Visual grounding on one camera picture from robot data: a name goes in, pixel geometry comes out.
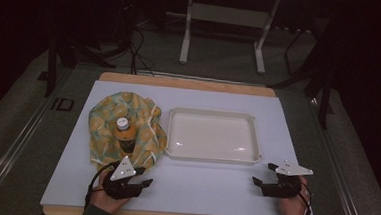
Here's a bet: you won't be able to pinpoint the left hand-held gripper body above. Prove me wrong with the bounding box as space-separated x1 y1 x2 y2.
102 154 145 202

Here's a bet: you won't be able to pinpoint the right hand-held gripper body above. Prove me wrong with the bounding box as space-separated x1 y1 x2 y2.
261 159 315 200

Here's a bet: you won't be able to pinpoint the orange drink bottle white cap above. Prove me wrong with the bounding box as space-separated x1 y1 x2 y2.
111 116 139 161

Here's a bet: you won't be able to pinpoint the yellow green patterned cloth bag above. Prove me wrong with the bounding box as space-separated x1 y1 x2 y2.
85 89 171 174

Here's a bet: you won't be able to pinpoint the white plastic tray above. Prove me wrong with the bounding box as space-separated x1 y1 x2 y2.
163 106 265 167

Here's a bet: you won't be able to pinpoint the person's right hand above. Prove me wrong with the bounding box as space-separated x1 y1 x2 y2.
276 175 313 215

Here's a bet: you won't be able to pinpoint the person's left hand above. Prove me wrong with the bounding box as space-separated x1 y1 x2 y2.
89 171 132 215

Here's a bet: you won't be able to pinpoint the white table cover sheet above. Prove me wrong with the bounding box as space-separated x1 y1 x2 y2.
39 77 323 215

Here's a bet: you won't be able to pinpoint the black metal stand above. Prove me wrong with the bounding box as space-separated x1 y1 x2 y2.
36 17 121 103
265 23 340 131

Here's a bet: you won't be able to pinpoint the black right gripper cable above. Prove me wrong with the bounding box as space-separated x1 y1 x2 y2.
297 181 329 215

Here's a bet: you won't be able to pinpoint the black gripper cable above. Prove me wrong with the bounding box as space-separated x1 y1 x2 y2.
297 181 329 215
83 158 121 211

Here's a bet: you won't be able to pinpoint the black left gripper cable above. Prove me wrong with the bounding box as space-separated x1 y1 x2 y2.
83 158 121 211

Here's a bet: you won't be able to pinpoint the black floor cables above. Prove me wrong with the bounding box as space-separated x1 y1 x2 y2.
125 17 159 77

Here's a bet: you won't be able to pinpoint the white metal table frame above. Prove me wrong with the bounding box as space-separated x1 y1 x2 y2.
178 0 281 77

